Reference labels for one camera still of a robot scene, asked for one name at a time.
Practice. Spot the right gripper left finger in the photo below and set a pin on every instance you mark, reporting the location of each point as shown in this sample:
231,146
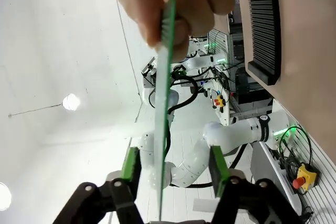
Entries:
123,197

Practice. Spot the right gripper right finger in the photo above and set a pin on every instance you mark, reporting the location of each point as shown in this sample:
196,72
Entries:
236,197

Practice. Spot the green PCB board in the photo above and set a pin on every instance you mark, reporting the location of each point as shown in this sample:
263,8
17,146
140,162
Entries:
162,103

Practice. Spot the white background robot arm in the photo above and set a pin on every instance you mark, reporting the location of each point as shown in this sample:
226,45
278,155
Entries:
194,62

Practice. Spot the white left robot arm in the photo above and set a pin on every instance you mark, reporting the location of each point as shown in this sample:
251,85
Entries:
191,166

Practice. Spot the person's right hand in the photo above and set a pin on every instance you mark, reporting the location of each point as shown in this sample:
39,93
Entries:
199,3

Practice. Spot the large yellow emergency stop box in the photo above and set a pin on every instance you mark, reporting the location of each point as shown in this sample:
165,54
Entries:
305,176

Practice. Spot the small yellow emergency stop box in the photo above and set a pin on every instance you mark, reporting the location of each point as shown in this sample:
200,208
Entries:
220,102

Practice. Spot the long black ribbed tray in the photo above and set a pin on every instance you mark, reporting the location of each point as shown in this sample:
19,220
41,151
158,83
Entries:
263,32

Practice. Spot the white grooved base plate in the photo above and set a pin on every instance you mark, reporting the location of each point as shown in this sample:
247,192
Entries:
315,203

